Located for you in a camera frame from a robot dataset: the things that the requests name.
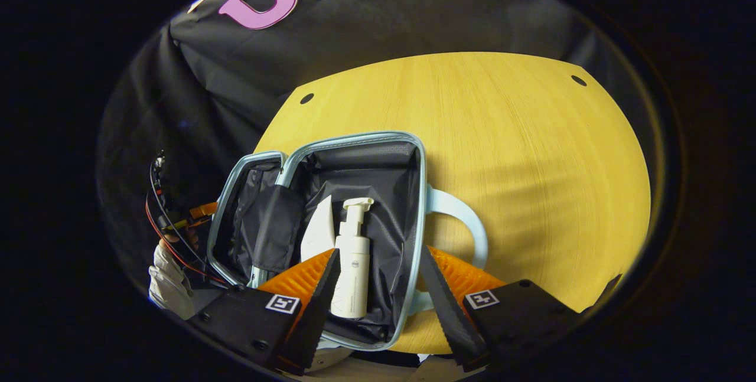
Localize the white pump bottle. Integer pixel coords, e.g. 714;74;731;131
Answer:
330;197;375;319

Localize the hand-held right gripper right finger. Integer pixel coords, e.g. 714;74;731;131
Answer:
418;245;622;374

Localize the white squeeze tube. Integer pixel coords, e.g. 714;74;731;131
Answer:
300;195;337;265

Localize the black backdrop cloth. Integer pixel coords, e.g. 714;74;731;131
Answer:
97;0;650;288

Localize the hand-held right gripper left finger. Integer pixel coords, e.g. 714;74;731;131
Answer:
188;248;342;377

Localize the light blue suitcase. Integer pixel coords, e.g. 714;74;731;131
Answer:
207;130;490;352

